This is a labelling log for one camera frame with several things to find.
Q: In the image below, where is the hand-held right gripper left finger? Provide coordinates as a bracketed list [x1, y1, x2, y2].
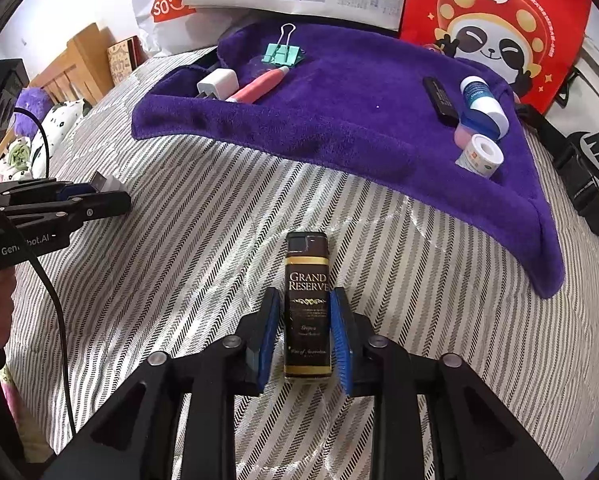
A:
[44, 287, 285, 480]

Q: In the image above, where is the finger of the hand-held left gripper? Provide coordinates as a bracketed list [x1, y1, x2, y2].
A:
[0, 177, 100, 207]
[2, 191, 132, 233]

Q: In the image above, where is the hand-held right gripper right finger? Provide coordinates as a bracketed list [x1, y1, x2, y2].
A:
[328, 287, 563, 480]

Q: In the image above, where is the black and gold lighter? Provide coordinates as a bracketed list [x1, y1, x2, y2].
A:
[284, 231, 329, 383]

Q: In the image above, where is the white charger plug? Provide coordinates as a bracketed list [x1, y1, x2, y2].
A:
[196, 68, 240, 102]

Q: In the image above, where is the pink tube with white cap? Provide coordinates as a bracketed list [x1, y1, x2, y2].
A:
[224, 66, 290, 105]

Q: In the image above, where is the white tape roll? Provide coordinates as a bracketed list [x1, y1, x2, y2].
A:
[454, 133, 504, 178]

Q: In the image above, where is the pink bottle with blue cap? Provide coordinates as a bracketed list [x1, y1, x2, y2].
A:
[453, 110, 500, 150]

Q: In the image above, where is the long black lighter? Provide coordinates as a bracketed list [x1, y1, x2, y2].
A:
[423, 76, 461, 128]

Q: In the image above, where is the white pillow with black spots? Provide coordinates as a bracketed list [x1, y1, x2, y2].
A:
[0, 99, 93, 181]

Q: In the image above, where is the striped bed sheet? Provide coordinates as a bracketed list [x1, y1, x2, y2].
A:
[0, 52, 599, 480]

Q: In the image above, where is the purple plush toy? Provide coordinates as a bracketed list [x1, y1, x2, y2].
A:
[14, 86, 53, 136]

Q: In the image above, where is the wooden headboard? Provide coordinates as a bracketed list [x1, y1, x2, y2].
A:
[27, 22, 115, 106]

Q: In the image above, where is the brown patterned box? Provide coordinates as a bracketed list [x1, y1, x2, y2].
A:
[107, 37, 141, 86]

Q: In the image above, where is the white plastic bag red logo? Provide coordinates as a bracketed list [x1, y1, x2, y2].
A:
[128, 0, 220, 58]

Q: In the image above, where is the purple towel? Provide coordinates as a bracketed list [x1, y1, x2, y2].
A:
[131, 20, 566, 300]

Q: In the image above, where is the teal binder clip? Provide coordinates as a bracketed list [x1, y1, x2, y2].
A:
[264, 23, 306, 67]

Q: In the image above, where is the white and blue bottle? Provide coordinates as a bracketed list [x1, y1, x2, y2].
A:
[459, 76, 510, 140]

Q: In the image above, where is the red panda print bag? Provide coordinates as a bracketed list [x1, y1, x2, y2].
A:
[398, 0, 593, 116]

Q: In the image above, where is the black cable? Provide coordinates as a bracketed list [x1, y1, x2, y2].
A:
[14, 107, 78, 441]

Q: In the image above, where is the white bag with black strap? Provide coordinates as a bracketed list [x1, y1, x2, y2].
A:
[517, 40, 599, 246]

